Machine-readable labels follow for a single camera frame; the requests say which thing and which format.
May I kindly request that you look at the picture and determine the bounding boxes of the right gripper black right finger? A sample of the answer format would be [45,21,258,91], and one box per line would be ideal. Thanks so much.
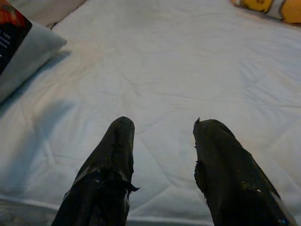
[193,117,297,226]

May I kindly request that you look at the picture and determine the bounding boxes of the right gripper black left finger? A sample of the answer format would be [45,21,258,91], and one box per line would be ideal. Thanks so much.
[51,116,141,226]

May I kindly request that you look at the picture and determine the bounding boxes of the packaged pillow with dark label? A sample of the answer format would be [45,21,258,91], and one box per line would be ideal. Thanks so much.
[0,0,68,104]

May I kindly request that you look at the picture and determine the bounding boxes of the yellow plush toy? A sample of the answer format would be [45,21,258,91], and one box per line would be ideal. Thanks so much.
[230,0,301,24]

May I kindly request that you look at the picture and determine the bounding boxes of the white quilted mattress cover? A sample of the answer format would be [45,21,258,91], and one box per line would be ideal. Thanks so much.
[0,0,301,226]

